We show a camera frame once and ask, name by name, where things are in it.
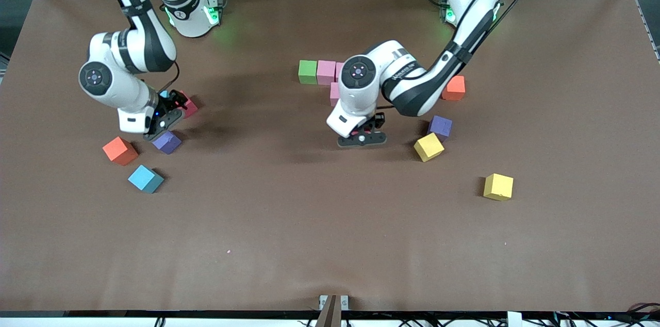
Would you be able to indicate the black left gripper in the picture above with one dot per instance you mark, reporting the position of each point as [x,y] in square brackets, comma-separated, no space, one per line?
[378,119]

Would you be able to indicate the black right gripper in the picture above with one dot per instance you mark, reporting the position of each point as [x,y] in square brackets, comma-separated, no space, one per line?
[168,103]

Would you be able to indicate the red foam cube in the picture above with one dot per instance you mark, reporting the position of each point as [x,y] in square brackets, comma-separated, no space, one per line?
[361,133]
[191,106]

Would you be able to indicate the pink foam cube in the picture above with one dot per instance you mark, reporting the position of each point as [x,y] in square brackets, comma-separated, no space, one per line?
[334,95]
[326,72]
[339,71]

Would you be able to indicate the yellow foam cube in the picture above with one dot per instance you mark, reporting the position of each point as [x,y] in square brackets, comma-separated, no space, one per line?
[498,186]
[429,147]

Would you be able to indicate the green foam cube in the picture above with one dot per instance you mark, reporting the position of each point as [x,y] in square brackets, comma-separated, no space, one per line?
[308,72]

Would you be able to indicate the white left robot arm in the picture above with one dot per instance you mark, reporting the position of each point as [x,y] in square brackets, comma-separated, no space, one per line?
[361,97]

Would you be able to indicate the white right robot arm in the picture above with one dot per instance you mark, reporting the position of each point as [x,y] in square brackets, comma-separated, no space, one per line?
[129,95]

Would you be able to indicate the purple foam cube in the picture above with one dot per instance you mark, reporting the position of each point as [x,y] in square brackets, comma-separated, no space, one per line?
[169,144]
[441,127]

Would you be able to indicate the orange foam cube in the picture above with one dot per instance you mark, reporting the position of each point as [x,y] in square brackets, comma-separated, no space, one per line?
[456,88]
[119,150]

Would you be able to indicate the metal bracket plate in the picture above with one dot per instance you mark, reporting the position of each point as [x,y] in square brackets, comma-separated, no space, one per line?
[344,302]

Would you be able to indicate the grey camera pole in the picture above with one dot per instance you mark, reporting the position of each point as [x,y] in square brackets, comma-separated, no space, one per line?
[330,316]

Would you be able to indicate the white table frame rail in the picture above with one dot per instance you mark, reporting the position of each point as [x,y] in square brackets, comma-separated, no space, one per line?
[103,322]

